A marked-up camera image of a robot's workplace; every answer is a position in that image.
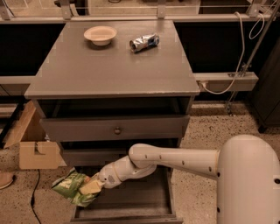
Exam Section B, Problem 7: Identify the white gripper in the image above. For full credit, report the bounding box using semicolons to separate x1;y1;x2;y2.
79;164;121;195

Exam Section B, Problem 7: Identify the green jalapeno chip bag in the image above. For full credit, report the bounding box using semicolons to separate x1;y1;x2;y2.
52;168;100;207

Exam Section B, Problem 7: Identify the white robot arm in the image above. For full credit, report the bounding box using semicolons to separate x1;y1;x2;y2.
80;135;280;224

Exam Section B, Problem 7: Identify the grey middle drawer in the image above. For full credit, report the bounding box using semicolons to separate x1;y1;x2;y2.
61;148;129;166

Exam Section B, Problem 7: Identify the grey open bottom drawer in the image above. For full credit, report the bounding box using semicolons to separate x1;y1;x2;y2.
67;166;183;224

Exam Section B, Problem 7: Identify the grey top drawer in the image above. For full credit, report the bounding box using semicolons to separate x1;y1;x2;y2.
40;115;190;142

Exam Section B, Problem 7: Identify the grey drawer cabinet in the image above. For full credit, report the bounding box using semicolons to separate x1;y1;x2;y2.
24;19;201;224

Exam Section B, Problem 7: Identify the light wooden block stand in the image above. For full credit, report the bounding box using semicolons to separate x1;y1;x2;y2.
3;101;65;170

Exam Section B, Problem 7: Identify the round wooden disc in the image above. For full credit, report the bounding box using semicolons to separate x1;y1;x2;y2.
0;171;14;189

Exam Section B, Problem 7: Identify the white paper bowl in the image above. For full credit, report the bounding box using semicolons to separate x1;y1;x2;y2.
84;26;117;46

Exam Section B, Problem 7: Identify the crushed silver blue can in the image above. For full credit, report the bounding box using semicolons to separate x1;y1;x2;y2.
129;33;159;53

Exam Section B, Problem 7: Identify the black floor cable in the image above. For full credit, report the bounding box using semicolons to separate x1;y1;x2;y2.
30;169;42;224

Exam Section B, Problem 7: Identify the grey metal rail frame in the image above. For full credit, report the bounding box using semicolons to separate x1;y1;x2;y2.
1;0;279;99

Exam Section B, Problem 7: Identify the white hanging cable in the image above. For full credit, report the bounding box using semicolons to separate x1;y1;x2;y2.
200;11;266;95

